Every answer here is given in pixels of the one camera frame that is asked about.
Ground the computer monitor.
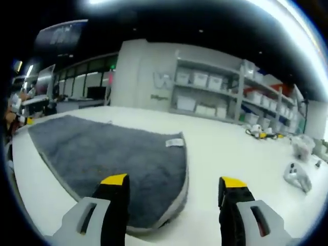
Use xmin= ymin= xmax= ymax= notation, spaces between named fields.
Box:
xmin=35 ymin=64 xmax=56 ymax=97

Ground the large dark display screen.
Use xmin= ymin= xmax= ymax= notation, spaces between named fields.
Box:
xmin=34 ymin=19 xmax=88 ymax=56

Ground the grey metal shelf rack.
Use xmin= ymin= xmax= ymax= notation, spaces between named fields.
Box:
xmin=169 ymin=50 xmax=307 ymax=135

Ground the spare hand-held gripper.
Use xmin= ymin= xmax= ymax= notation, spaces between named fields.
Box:
xmin=245 ymin=124 xmax=262 ymax=139
xmin=261 ymin=129 xmax=284 ymax=140

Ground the monitor on black stand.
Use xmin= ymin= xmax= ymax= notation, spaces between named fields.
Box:
xmin=297 ymin=84 xmax=310 ymax=134

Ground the clear plastic bag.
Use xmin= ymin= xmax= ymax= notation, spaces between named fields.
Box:
xmin=291 ymin=134 xmax=316 ymax=161

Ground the row of white storage boxes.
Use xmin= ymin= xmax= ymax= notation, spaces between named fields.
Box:
xmin=176 ymin=61 xmax=298 ymax=126

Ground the person's left hand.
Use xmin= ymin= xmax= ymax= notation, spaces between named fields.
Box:
xmin=5 ymin=111 xmax=18 ymax=134

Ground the dark low cabinet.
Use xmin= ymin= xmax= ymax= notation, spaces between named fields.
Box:
xmin=57 ymin=97 xmax=111 ymax=113

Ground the grey towel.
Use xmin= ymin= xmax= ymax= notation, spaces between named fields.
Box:
xmin=27 ymin=114 xmax=190 ymax=233

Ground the white handheld controller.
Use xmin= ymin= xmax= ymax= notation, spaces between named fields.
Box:
xmin=283 ymin=161 xmax=313 ymax=193

